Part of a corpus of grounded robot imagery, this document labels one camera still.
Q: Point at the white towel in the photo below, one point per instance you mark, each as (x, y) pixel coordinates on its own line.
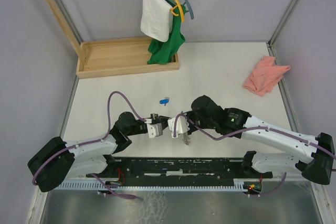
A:
(157, 19)

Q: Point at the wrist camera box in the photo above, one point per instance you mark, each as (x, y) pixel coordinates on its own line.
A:
(178, 125)
(154, 130)

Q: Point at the wooden tray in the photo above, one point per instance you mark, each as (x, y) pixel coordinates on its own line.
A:
(119, 57)

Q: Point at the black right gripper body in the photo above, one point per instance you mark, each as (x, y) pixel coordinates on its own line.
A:
(191, 116)

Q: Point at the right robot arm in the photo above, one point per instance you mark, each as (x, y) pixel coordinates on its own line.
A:
(310, 156)

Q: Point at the white slotted cable duct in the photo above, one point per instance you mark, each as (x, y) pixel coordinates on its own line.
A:
(75, 184)

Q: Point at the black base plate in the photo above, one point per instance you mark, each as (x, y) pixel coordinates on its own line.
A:
(136, 171)

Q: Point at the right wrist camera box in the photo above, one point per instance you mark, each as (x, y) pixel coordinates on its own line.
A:
(178, 125)

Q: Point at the pink cloth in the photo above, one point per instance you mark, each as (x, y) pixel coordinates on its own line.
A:
(265, 76)

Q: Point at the wooden rack post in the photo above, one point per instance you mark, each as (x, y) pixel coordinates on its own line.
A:
(61, 15)

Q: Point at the key with blue tag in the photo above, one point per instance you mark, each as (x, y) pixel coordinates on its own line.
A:
(164, 101)

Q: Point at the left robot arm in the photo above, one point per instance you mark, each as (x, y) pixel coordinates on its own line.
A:
(59, 160)

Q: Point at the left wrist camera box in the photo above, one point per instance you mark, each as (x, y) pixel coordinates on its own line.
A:
(154, 130)

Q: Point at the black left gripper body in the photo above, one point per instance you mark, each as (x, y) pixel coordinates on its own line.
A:
(157, 118)

